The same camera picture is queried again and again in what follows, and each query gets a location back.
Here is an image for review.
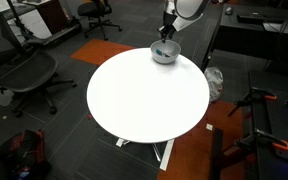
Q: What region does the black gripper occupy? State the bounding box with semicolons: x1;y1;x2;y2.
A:
158;11;178;45

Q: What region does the teal marker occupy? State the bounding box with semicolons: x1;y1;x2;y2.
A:
155;48;173;58

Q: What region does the white bowl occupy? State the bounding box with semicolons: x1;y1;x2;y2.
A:
150;39;182;65

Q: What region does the white plastic bag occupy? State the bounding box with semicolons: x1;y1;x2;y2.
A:
203;66;225;104

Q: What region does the black swivel office chair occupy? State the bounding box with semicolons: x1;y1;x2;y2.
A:
77;0;123;42

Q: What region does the dark office desk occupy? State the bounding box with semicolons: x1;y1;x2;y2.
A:
199;2;288;78

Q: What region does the black flat desk device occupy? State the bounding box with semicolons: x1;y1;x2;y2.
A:
236;12;269;25

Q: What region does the brown wooden cabinet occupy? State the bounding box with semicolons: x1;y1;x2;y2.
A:
23;0;69;35

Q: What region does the white metal table base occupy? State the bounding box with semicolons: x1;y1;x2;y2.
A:
115;137;176;172

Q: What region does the black workbench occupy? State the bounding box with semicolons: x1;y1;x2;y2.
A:
248;69;288;180

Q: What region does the black tripod stand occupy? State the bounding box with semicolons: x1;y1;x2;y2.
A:
6;0;36;42

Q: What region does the black mesh office chair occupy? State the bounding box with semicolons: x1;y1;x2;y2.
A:
0;4;78;118

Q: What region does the red and black bag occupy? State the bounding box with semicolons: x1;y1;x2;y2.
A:
0;129;52;180

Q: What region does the orange-handled black clamp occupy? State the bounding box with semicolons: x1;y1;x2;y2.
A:
227;86;278;118
233;128;288;156

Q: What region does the black upright post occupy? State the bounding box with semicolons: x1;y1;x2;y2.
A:
209;128;226;180

